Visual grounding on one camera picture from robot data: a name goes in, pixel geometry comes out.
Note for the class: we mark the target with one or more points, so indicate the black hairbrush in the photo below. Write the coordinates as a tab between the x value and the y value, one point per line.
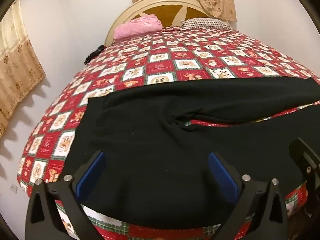
93	54

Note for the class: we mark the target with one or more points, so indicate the black pants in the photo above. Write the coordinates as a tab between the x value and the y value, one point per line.
160	130

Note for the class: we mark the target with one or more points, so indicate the cream wooden bed headboard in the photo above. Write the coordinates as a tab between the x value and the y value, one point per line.
162	12

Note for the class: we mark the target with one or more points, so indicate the red printed patchwork blanket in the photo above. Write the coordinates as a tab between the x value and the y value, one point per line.
175	62

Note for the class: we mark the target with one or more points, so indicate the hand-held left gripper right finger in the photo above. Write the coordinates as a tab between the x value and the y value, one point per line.
223	176

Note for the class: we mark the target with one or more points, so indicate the white wall socket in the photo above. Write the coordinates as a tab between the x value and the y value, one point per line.
13	188

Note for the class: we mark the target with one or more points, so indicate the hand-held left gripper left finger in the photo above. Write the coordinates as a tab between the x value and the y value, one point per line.
90	175

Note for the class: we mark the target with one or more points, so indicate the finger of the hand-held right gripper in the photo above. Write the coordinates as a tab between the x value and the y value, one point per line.
303	152

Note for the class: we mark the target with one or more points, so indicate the striped pillow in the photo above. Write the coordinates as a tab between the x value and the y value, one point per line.
207	23

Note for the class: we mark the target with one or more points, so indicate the pink pillow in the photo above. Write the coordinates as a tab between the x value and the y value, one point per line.
137	26

